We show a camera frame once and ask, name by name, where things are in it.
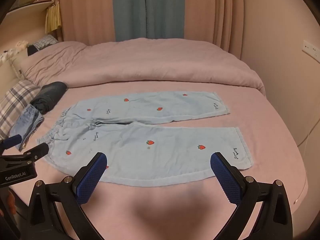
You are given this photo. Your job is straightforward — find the pink curtain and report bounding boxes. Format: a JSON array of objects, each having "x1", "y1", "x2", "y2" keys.
[{"x1": 56, "y1": 0, "x2": 244, "y2": 57}]

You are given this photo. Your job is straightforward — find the folded blue denim jeans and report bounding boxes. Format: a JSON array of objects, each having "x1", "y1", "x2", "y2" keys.
[{"x1": 9, "y1": 104, "x2": 44, "y2": 152}]

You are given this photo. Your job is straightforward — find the white cable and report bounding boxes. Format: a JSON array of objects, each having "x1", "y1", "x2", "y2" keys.
[{"x1": 297, "y1": 115, "x2": 320, "y2": 148}]

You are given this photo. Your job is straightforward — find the plaid pillow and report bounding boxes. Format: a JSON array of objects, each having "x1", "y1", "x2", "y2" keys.
[
  {"x1": 27, "y1": 35, "x2": 58, "y2": 56},
  {"x1": 0, "y1": 80, "x2": 40, "y2": 139}
]

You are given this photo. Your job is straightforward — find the white headboard shelf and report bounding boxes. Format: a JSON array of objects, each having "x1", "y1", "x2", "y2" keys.
[{"x1": 1, "y1": 0, "x2": 54, "y2": 24}]

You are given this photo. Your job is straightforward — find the light blue strawberry pants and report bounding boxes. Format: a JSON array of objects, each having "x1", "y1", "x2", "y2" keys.
[{"x1": 38, "y1": 91, "x2": 254, "y2": 187}]

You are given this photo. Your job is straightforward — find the pink bed sheet mattress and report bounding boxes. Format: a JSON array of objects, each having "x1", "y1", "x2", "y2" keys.
[{"x1": 27, "y1": 81, "x2": 308, "y2": 239}]

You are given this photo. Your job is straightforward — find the dark rolled garment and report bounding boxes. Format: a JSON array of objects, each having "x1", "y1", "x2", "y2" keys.
[{"x1": 30, "y1": 81, "x2": 67, "y2": 115}]

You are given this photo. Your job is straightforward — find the pink duvet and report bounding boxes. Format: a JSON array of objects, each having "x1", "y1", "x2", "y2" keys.
[{"x1": 21, "y1": 38, "x2": 265, "y2": 94}]

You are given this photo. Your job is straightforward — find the white wall power strip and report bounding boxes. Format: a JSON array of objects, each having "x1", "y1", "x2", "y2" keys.
[{"x1": 302, "y1": 40, "x2": 320, "y2": 62}]

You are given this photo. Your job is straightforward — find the white plush toy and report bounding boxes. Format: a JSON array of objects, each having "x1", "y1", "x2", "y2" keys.
[{"x1": 0, "y1": 40, "x2": 29, "y2": 64}]

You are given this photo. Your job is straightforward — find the left hand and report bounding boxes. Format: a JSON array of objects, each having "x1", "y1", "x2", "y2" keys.
[{"x1": 1, "y1": 189, "x2": 16, "y2": 215}]

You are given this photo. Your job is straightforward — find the blue-grey curtain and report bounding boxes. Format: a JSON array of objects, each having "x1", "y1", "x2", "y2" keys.
[{"x1": 113, "y1": 0, "x2": 185, "y2": 42}]

